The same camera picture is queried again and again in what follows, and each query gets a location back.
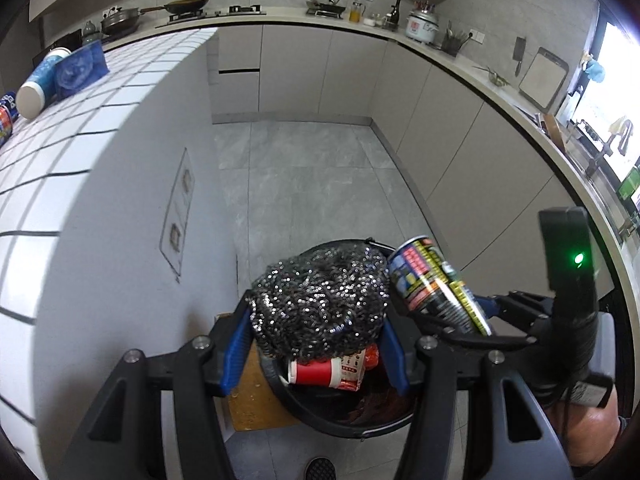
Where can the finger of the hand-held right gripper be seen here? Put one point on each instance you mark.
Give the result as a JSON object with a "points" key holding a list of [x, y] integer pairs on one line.
{"points": [[520, 307], [480, 344]]}

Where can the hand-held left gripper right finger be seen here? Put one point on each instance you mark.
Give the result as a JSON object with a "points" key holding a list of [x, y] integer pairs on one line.
{"points": [[397, 360]]}

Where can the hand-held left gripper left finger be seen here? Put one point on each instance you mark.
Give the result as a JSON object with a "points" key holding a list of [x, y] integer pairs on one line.
{"points": [[237, 355]]}

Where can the red plastic bag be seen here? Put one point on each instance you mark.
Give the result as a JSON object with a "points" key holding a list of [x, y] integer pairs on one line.
{"points": [[372, 356]]}

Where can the white paper carton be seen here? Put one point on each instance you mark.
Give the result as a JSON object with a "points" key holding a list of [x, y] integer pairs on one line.
{"points": [[351, 372]]}

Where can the red paper cup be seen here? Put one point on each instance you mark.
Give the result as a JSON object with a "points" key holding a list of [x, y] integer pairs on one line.
{"points": [[315, 373]]}

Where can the yellow and green spray can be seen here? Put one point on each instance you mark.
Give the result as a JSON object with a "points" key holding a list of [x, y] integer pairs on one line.
{"points": [[430, 280]]}

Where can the black plastic bucket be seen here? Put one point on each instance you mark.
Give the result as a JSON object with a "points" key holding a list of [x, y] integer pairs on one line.
{"points": [[320, 410]]}

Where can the steel wool scrubber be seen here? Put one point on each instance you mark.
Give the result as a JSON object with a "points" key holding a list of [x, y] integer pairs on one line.
{"points": [[320, 300]]}

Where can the red and blue spray can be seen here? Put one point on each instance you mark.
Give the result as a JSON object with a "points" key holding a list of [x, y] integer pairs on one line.
{"points": [[4, 127]]}

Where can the blue round tin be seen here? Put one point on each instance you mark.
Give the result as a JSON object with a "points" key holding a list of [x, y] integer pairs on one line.
{"points": [[80, 69]]}

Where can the blue and white paper cup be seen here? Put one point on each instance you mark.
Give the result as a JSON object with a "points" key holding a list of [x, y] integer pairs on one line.
{"points": [[42, 82]]}

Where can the dark blue patterned can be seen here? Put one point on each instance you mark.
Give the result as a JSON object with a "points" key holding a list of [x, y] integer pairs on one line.
{"points": [[9, 104]]}

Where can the person's right hand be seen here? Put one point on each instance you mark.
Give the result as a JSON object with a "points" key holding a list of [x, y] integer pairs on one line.
{"points": [[597, 432]]}

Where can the wooden stool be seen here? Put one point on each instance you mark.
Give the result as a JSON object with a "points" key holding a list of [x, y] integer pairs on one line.
{"points": [[250, 405]]}

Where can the black mesh shoe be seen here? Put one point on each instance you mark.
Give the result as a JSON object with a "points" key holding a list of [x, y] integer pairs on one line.
{"points": [[320, 469]]}

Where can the green dish soap bottle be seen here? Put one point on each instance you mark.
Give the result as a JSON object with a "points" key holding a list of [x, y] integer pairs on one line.
{"points": [[631, 185]]}

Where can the kitchen faucet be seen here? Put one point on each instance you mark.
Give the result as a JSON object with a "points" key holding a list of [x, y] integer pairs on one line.
{"points": [[607, 150]]}

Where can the white checked tablecloth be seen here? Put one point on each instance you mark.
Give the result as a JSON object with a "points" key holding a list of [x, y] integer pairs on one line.
{"points": [[100, 210]]}

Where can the beige lower cabinets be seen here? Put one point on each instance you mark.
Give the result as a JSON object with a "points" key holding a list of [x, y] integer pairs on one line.
{"points": [[425, 125]]}

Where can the small metal strainer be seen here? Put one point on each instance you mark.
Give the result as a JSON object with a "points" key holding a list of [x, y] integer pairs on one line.
{"points": [[495, 79]]}

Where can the white cutting board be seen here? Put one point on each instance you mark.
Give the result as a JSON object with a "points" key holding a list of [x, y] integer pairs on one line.
{"points": [[542, 77]]}

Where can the kitchen window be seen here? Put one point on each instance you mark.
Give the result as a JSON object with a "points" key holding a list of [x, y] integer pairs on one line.
{"points": [[620, 85]]}

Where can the blue rubber glove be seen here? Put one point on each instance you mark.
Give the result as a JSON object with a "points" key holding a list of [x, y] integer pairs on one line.
{"points": [[595, 70]]}

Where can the kitchen cleaver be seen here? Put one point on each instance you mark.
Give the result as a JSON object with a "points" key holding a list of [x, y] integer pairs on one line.
{"points": [[520, 50]]}

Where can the black utensil holder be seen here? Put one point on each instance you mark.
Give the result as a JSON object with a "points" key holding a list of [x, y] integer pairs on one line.
{"points": [[451, 45]]}

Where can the white rice cooker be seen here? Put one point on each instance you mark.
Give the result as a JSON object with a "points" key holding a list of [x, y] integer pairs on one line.
{"points": [[422, 25]]}

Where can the dark glass bottle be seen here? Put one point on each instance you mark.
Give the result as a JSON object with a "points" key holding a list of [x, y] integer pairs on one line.
{"points": [[397, 15]]}

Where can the yellow oil bottle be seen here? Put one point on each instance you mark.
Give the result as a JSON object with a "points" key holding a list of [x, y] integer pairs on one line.
{"points": [[357, 14]]}

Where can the black gas stove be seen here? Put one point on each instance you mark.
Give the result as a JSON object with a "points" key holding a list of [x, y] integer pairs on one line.
{"points": [[210, 15]]}

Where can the dark pot with lid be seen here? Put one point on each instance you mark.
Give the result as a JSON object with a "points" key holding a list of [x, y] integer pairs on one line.
{"points": [[121, 21]]}

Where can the green ceramic vase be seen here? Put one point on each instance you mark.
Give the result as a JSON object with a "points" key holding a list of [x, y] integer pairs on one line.
{"points": [[90, 32]]}

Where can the kettle on hob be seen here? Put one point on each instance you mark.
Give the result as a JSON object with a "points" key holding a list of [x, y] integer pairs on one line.
{"points": [[327, 7]]}

